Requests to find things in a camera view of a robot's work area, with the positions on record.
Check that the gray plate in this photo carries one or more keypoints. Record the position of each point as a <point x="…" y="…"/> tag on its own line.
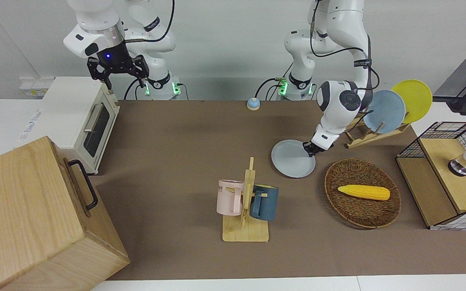
<point x="289" y="161"/>

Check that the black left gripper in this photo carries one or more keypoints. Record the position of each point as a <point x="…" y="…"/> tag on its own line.
<point x="317" y="147"/>

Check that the wooden cabinet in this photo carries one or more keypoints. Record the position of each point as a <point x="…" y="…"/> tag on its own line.
<point x="22" y="218"/>

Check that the yellow plate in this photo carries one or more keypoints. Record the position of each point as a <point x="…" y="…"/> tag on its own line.
<point x="417" y="99"/>

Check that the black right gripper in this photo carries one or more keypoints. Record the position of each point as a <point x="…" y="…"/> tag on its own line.
<point x="113" y="60"/>

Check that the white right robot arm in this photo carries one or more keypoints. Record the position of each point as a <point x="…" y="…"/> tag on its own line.
<point x="95" y="16"/>

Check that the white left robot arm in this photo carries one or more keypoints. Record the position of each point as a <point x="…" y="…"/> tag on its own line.
<point x="338" y="109"/>

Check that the light blue plate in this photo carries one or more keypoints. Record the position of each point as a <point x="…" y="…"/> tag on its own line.
<point x="386" y="111"/>

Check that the brown table mat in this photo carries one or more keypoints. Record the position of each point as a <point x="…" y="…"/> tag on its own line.
<point x="176" y="161"/>

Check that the white toaster oven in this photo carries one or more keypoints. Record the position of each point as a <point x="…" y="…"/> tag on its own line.
<point x="71" y="105"/>

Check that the pink mug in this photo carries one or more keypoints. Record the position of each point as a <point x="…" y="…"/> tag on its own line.
<point x="229" y="200"/>

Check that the wooden plate rack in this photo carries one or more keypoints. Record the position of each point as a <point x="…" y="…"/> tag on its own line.
<point x="364" y="139"/>

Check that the wooden mug tree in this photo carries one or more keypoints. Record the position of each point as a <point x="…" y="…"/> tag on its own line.
<point x="245" y="232"/>

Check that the small blue bell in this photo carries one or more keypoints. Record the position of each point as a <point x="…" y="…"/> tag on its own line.
<point x="253" y="104"/>

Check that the yellow corn cob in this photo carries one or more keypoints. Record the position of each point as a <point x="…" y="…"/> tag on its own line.
<point x="364" y="192"/>

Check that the brown wicker basket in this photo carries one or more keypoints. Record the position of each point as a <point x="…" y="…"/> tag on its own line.
<point x="358" y="214"/>

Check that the dark blue mug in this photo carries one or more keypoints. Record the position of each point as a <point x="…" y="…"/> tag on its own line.
<point x="266" y="204"/>

